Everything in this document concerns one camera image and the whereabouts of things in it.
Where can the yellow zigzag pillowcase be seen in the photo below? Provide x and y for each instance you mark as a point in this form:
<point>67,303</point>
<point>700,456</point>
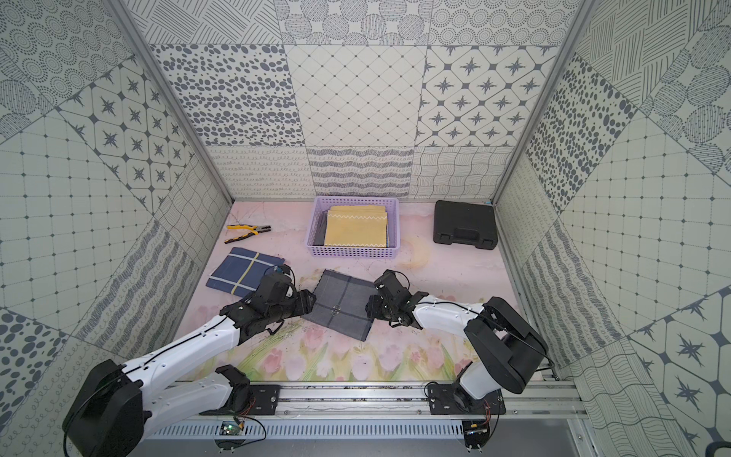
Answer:
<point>357,227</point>

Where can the black plastic tool case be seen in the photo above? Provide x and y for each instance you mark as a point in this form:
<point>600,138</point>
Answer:
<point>466,224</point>

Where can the purple plastic basket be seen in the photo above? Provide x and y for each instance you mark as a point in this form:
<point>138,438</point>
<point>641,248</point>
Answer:
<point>324,203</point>

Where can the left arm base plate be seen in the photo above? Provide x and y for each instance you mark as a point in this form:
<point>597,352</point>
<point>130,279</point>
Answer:
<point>257,399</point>

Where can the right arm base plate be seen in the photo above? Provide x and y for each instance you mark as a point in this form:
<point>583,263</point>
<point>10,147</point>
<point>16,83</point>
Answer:
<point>451,399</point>

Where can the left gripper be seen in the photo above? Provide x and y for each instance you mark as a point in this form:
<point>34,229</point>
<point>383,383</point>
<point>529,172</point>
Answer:
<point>294,303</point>

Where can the yellow handled pliers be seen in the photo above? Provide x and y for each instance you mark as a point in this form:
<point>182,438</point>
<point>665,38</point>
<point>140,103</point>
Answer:
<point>246,232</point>

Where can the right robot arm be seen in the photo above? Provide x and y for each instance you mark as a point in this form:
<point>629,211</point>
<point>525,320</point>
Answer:
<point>509,350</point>

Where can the aluminium mounting rail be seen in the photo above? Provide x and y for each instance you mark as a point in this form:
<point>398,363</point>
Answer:
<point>392,400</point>

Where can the black grid pillowcase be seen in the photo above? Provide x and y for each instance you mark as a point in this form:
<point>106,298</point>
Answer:
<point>321,229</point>

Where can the navy striped cloth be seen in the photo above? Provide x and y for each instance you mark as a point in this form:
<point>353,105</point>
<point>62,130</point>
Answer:
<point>241,271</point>

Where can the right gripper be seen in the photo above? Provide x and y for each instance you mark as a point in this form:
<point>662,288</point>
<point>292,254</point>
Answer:
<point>372,307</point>

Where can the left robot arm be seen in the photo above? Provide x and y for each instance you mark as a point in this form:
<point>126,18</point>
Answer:
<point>120,405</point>

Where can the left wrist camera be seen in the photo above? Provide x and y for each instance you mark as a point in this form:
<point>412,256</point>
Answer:
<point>279,283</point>

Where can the white vented cable duct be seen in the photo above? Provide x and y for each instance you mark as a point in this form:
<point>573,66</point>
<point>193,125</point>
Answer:
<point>315,429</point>

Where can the dark grey plaid pillowcase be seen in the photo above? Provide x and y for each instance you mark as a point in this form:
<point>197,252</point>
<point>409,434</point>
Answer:
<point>340,304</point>

